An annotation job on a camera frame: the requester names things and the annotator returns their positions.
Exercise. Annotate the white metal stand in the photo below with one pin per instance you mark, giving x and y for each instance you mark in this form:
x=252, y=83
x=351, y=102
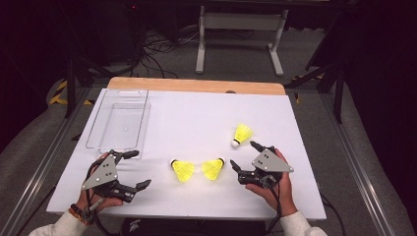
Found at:
x=241, y=21

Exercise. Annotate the person's right hand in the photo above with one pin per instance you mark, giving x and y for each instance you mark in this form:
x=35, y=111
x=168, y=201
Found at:
x=285, y=193

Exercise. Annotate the person's left hand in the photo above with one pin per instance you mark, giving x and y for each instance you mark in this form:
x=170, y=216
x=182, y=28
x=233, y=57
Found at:
x=98, y=204

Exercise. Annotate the black clothing with white print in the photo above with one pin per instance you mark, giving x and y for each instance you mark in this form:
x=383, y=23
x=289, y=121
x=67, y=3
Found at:
x=196, y=227

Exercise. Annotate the white board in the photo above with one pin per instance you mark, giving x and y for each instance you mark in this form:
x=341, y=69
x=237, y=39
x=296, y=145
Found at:
x=196, y=114

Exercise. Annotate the yellow shuttlecock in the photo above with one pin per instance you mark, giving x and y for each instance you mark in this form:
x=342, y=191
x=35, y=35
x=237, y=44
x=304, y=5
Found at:
x=243, y=132
x=212, y=168
x=183, y=171

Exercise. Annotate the clear plastic container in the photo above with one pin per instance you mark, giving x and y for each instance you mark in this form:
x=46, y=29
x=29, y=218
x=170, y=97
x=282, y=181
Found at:
x=121, y=124

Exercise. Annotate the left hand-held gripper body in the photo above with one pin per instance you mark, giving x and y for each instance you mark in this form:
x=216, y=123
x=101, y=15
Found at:
x=103, y=173

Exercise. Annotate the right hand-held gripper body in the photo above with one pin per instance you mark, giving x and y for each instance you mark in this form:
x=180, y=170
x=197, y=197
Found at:
x=270, y=164

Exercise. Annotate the aluminium floor rail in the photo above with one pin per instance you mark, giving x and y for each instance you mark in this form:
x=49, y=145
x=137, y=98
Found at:
x=44, y=164
x=357, y=164

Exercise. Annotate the black metal stand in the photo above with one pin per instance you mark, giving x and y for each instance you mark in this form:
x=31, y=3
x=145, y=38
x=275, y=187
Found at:
x=70, y=91
x=339, y=95

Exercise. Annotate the wooden table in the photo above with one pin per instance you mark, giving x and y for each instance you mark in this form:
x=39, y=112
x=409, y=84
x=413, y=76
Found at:
x=196, y=85

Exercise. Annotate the yellow black floor tape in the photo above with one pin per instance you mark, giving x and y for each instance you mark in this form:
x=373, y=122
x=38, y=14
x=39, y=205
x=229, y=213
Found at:
x=58, y=98

